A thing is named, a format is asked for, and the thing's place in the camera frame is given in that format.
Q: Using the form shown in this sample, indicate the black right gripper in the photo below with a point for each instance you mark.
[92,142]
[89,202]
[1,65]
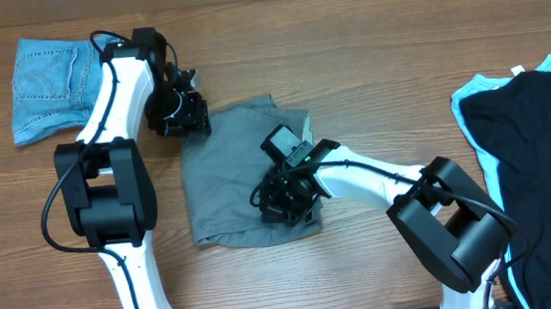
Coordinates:
[277,211]

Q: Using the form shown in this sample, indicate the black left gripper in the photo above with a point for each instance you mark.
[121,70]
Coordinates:
[193,116]

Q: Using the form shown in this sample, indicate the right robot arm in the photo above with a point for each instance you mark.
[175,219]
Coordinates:
[457,232]

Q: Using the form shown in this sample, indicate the folded blue denim shorts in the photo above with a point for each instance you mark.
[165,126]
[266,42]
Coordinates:
[55,86]

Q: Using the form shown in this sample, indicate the grey cotton shorts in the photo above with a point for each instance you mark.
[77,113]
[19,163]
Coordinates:
[219,172]

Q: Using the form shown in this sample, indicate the black t-shirt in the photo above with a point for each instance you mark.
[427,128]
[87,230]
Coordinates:
[548,185]

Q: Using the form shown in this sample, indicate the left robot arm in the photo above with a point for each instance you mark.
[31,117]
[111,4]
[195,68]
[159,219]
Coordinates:
[108,193]

